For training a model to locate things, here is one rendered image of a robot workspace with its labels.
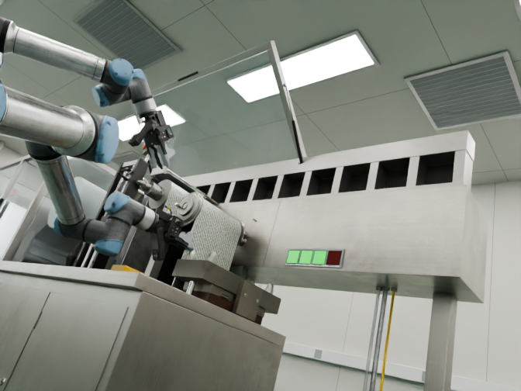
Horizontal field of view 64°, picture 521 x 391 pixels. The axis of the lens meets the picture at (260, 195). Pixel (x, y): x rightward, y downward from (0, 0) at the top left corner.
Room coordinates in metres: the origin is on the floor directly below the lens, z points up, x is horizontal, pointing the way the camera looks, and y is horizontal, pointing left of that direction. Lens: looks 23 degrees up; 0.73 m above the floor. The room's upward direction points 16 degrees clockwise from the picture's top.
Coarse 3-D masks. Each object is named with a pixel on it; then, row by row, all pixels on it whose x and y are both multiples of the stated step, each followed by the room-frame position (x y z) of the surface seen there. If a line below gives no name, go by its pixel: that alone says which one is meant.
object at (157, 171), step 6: (156, 168) 1.73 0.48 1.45; (150, 174) 1.75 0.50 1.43; (156, 174) 1.72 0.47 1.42; (162, 174) 1.70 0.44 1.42; (168, 174) 1.71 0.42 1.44; (174, 174) 1.73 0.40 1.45; (174, 180) 1.76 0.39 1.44; (180, 180) 1.75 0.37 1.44; (180, 186) 1.81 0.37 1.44; (186, 186) 1.79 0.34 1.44; (192, 186) 1.80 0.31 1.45; (204, 198) 1.87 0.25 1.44; (210, 198) 1.89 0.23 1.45; (216, 204) 1.92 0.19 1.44
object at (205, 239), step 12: (192, 228) 1.49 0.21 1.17; (204, 228) 1.53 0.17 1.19; (192, 240) 1.50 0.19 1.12; (204, 240) 1.54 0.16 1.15; (216, 240) 1.58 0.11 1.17; (228, 240) 1.62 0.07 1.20; (204, 252) 1.55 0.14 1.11; (216, 252) 1.59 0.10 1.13; (228, 252) 1.63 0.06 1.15; (216, 264) 1.60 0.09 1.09; (228, 264) 1.64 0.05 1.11
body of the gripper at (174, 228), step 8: (160, 216) 1.37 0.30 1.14; (168, 216) 1.39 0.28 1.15; (176, 216) 1.39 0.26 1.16; (152, 224) 1.35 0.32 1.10; (160, 224) 1.39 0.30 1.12; (168, 224) 1.39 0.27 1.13; (176, 224) 1.42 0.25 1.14; (168, 232) 1.40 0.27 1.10; (176, 232) 1.42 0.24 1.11; (168, 240) 1.43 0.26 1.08
